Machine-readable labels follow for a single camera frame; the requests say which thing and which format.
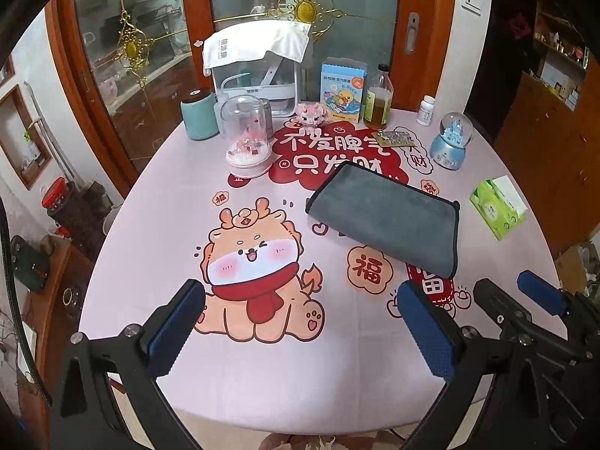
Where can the grey towel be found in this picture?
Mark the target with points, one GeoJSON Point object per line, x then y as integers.
{"type": "Point", "coordinates": [384, 211]}

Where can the blue snow globe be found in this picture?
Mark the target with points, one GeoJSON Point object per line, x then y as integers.
{"type": "Point", "coordinates": [450, 150]}

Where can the white cloth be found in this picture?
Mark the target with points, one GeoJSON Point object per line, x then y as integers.
{"type": "Point", "coordinates": [253, 42]}

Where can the cardboard box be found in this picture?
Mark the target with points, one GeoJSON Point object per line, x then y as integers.
{"type": "Point", "coordinates": [579, 267]}

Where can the blue duck print box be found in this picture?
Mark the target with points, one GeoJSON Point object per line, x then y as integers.
{"type": "Point", "coordinates": [342, 93]}

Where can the white wall switch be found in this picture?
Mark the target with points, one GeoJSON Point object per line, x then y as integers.
{"type": "Point", "coordinates": [472, 3]}

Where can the red lid jar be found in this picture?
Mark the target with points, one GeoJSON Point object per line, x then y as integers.
{"type": "Point", "coordinates": [56, 197]}

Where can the wooden side cabinet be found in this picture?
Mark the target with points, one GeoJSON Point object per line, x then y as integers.
{"type": "Point", "coordinates": [56, 300]}

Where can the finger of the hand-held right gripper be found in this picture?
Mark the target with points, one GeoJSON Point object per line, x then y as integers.
{"type": "Point", "coordinates": [543, 295]}
{"type": "Point", "coordinates": [506, 311]}

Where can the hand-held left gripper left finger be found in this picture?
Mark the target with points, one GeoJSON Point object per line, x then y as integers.
{"type": "Point", "coordinates": [171, 333]}

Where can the white countertop appliance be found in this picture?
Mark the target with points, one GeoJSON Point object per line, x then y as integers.
{"type": "Point", "coordinates": [281, 89]}

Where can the pink block figure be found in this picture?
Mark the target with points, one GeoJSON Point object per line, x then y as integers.
{"type": "Point", "coordinates": [311, 115]}

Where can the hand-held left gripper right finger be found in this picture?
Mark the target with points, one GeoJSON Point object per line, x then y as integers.
{"type": "Point", "coordinates": [429, 333]}

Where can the pink glass dome ornament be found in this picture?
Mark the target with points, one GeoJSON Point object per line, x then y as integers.
{"type": "Point", "coordinates": [246, 150]}

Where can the green tissue pack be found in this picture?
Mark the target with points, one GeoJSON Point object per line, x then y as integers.
{"type": "Point", "coordinates": [497, 206]}

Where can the wooden framed window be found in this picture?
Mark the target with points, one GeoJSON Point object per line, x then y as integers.
{"type": "Point", "coordinates": [23, 140]}

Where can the teal canister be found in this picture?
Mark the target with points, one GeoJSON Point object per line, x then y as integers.
{"type": "Point", "coordinates": [199, 117]}

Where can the wooden glass sliding door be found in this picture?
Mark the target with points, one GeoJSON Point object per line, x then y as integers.
{"type": "Point", "coordinates": [347, 9]}
{"type": "Point", "coordinates": [140, 103]}

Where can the white pill bottle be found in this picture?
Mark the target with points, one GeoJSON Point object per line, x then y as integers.
{"type": "Point", "coordinates": [426, 111]}

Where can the amber glass bottle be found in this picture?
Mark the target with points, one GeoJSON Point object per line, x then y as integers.
{"type": "Point", "coordinates": [377, 103]}

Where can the dark large jar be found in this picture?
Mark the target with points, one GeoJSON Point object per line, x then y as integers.
{"type": "Point", "coordinates": [86, 220]}

